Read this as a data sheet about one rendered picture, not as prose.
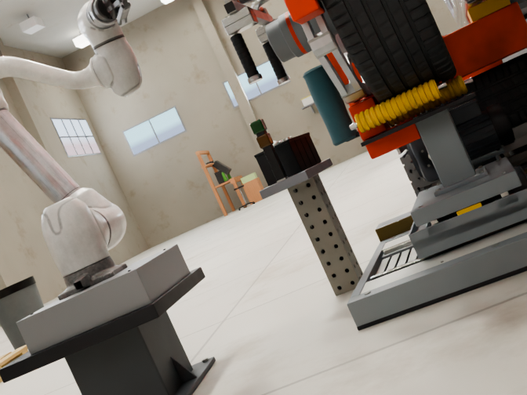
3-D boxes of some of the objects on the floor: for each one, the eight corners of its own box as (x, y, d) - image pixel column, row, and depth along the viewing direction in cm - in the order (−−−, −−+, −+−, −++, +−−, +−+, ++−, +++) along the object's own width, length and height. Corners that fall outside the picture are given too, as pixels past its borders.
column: (361, 286, 237) (311, 175, 236) (336, 296, 240) (286, 187, 239) (365, 278, 247) (318, 172, 246) (340, 288, 250) (292, 183, 249)
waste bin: (18, 349, 614) (-7, 294, 613) (63, 328, 619) (38, 273, 617) (5, 360, 572) (-23, 300, 570) (53, 337, 576) (26, 278, 574)
